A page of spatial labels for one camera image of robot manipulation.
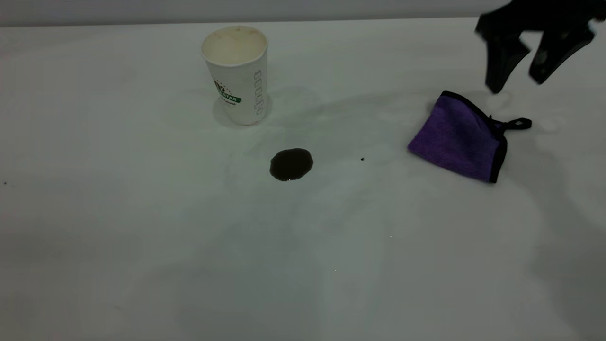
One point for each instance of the white paper coffee cup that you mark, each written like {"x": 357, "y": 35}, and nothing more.
{"x": 239, "y": 80}

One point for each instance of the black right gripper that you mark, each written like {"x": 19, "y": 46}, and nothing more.
{"x": 544, "y": 16}

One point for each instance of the purple microfiber cloth black trim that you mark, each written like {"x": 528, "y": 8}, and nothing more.
{"x": 457, "y": 137}

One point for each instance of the dark coffee spill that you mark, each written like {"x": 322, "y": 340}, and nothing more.
{"x": 290, "y": 164}

